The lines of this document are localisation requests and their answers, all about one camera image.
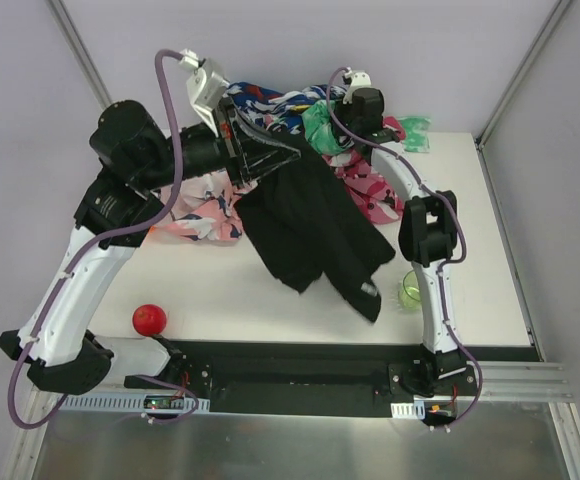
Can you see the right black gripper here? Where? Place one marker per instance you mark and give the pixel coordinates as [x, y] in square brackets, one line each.
[385, 135]

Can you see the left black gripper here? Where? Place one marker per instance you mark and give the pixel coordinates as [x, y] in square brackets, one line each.
[233, 145]

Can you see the blue patterned cloth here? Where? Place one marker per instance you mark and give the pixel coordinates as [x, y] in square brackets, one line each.
[276, 111]

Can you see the green white cloth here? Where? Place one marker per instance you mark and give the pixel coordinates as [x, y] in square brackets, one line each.
[318, 131]

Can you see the light pink bird-print cloth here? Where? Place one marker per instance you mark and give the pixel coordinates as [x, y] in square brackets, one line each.
[204, 210]

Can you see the black cloth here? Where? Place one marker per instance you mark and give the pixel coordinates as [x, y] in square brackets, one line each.
[304, 225]

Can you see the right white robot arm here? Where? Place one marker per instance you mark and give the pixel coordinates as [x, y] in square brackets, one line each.
[429, 231]

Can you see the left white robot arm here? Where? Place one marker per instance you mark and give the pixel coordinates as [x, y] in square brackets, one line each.
[112, 221]

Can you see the magenta pink camo cloth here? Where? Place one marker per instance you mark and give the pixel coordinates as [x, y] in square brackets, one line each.
[368, 189]

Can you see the green transparent cup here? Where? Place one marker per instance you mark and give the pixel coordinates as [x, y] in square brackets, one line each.
[409, 296]

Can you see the red apple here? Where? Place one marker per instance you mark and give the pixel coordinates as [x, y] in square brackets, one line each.
[149, 320]

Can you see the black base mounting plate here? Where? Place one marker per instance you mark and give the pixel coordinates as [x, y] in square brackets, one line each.
[337, 380]

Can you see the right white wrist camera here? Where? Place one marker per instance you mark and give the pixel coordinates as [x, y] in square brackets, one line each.
[354, 80]

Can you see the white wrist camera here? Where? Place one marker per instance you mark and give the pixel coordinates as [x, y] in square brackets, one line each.
[354, 80]
[205, 86]

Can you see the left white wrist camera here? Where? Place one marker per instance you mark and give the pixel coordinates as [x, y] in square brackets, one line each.
[205, 86]

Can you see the right aluminium frame post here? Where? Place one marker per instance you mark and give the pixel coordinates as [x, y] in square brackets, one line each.
[546, 31]

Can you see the aluminium frame post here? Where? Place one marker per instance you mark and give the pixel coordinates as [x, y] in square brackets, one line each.
[77, 46]
[546, 31]

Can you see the left aluminium frame post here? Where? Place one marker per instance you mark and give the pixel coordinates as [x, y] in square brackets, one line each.
[77, 46]

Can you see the right white cable duct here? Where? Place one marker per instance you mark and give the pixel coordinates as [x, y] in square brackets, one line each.
[414, 410]

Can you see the white cable duct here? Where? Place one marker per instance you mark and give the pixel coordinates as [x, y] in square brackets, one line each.
[134, 403]
[414, 410]

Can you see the aluminium front rail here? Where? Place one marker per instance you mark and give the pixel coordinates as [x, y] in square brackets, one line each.
[520, 371]

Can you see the left white cable duct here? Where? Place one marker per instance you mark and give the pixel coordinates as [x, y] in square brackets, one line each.
[134, 403]

